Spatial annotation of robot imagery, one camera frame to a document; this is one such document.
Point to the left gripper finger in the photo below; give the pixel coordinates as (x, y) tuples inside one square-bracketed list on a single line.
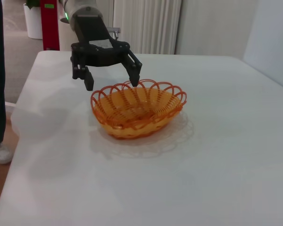
[(134, 73), (88, 81)]

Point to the white pleated curtain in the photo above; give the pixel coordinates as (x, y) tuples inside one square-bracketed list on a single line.
[(146, 23)]

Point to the green plant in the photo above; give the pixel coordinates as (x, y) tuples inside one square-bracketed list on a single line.
[(34, 2)]

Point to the white shoe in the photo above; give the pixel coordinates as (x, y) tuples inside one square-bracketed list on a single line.
[(0, 154)]

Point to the orange woven plastic basket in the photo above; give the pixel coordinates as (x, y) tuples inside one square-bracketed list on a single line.
[(132, 111)]

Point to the white plant pot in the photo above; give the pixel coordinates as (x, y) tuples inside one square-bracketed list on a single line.
[(34, 23)]

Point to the red stand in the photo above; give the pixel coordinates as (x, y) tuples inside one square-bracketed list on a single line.
[(49, 28)]

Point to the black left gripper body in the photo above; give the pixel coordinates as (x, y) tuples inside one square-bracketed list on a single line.
[(92, 33)]

